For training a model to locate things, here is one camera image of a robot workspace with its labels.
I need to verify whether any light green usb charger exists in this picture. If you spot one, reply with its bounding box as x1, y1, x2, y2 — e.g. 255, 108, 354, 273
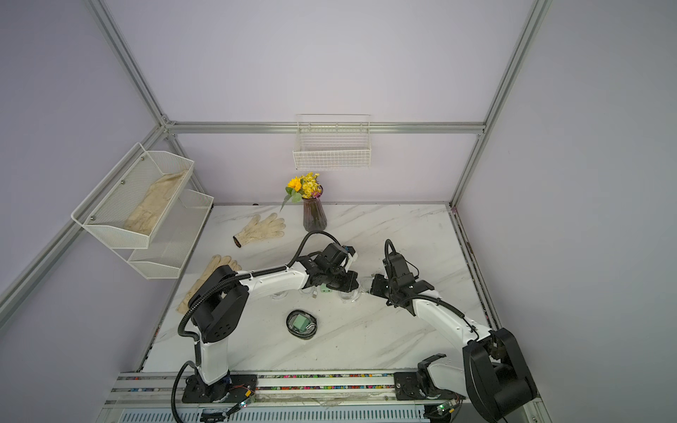
293, 315, 312, 333

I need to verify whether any clear pouch with black zipper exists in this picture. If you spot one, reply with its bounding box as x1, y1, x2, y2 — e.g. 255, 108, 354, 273
286, 309, 317, 340

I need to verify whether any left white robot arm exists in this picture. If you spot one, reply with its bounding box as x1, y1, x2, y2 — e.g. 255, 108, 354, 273
170, 231, 359, 422

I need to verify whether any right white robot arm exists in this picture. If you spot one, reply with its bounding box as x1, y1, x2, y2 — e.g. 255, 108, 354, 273
370, 239, 538, 422

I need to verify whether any dark ribbed glass vase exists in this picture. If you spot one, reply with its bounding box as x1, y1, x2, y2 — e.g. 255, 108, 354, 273
303, 197, 327, 232

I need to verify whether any cream knit work glove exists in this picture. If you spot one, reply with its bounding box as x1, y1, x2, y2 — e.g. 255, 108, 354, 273
233, 213, 286, 248

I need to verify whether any yellow flower bouquet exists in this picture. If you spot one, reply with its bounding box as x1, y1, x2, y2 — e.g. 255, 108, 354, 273
280, 172, 324, 209

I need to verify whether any yellow leather work glove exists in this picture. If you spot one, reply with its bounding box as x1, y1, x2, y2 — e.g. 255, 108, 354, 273
176, 255, 242, 315

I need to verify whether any lower white mesh shelf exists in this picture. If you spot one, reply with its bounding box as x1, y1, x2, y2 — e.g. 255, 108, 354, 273
111, 189, 213, 280

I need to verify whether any white mesh shelf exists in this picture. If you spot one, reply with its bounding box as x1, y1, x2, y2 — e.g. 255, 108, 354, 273
111, 189, 213, 280
71, 143, 194, 249

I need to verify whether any beige glove in shelf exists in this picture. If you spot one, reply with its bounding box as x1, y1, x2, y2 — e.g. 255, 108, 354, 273
123, 171, 186, 235

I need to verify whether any upper white mesh shelf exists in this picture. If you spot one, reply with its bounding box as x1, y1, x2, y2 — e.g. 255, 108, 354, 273
71, 143, 194, 249

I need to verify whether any white wire wall basket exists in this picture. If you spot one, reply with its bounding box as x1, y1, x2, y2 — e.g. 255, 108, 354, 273
293, 114, 372, 171

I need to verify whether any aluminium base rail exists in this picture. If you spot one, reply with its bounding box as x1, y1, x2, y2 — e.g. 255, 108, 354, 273
105, 367, 543, 408

